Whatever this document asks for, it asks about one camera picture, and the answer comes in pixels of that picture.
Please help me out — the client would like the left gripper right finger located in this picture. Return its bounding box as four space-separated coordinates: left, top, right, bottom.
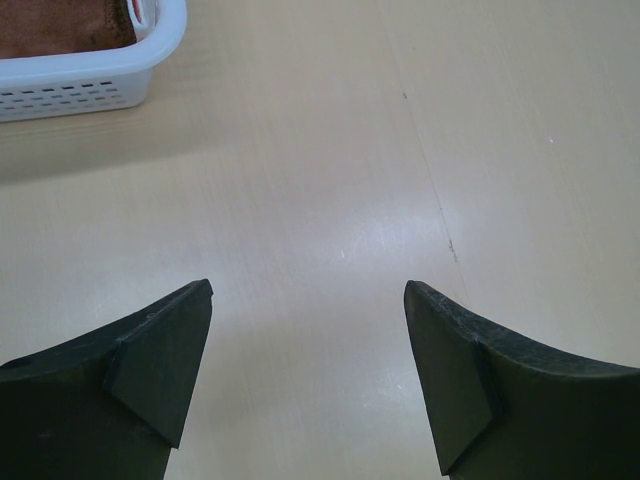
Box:
404 280 639 479

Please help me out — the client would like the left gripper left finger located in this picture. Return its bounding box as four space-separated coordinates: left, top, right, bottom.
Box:
1 279 213 479

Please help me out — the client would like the brown towel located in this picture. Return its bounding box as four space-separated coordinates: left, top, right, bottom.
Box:
1 0 136 59

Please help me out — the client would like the orange Doraemon towel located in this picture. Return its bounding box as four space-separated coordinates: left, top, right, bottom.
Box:
127 0 157 28

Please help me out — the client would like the white perforated plastic basket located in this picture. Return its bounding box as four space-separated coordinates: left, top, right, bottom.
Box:
1 0 188 123

